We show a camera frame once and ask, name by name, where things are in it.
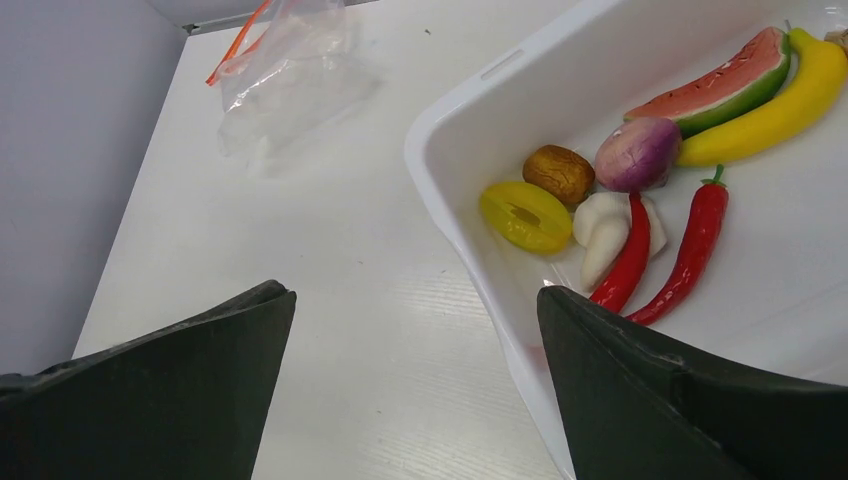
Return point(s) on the red chili pepper left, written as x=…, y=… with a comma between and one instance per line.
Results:
x=616, y=289

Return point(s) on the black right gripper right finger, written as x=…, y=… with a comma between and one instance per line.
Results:
x=638, y=404

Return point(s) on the yellow star fruit slice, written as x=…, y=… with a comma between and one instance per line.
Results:
x=527, y=216

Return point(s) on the red chili pepper right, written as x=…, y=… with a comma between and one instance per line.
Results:
x=705, y=222

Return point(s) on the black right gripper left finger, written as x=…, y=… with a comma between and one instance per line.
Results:
x=187, y=401

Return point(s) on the red chili pepper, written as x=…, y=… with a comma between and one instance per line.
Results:
x=705, y=222
x=616, y=289

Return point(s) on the white garlic bulb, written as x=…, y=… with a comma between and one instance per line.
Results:
x=601, y=225

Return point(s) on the watermelon slice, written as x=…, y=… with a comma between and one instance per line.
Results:
x=751, y=78

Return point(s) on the clear zip top bag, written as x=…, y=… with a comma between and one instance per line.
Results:
x=293, y=67

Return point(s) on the yellow banana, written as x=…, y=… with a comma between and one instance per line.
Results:
x=814, y=90

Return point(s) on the purple onion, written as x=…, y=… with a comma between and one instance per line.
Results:
x=638, y=155

